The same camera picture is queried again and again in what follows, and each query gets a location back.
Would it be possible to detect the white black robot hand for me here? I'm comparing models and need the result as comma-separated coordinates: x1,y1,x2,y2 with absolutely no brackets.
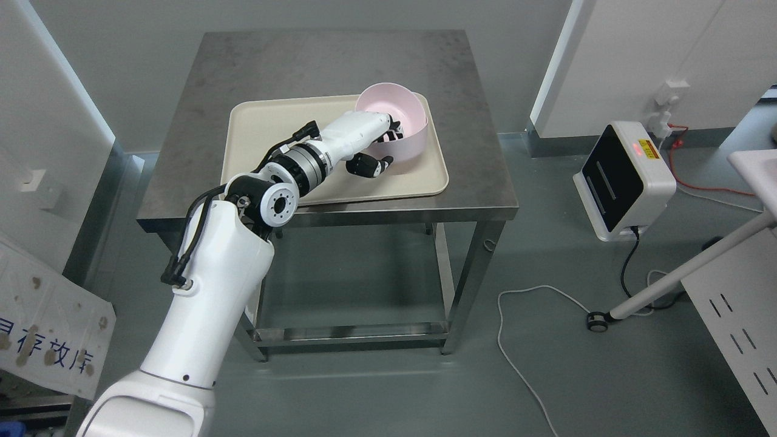
314,110,404,178

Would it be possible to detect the pink bowl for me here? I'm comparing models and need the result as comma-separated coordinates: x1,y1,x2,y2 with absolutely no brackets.
355,83,428,175

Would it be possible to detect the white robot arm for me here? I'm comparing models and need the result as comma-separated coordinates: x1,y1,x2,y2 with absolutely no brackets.
76,121,319,436

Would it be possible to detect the beige plastic tray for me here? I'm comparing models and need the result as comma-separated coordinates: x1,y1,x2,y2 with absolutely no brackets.
221,94,449,206

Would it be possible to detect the stainless steel table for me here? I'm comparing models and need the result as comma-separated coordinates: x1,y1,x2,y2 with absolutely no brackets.
138,30,518,354

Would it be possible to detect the white black charging device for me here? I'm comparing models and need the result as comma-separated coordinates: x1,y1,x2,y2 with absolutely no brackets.
572,121,677,242

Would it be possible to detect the white rolling stand leg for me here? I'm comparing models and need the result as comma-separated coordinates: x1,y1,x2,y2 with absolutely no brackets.
586,149,777,333

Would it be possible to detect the white sign with blue text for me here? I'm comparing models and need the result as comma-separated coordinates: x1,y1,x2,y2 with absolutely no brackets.
1,242,116,400

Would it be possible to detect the white perforated cabinet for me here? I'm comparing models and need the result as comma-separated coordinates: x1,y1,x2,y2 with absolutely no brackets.
682,228,776,436

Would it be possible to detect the white floor cable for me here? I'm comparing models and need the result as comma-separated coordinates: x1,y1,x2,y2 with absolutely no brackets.
497,285,591,437

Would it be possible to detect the black power cable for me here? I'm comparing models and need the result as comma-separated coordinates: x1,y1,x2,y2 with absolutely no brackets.
619,226,687,311

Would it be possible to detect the white wall socket plug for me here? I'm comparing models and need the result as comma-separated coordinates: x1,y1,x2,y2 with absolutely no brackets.
647,80,690,140

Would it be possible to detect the red cable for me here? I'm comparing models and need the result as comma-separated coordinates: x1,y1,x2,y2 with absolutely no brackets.
666,125,756,197

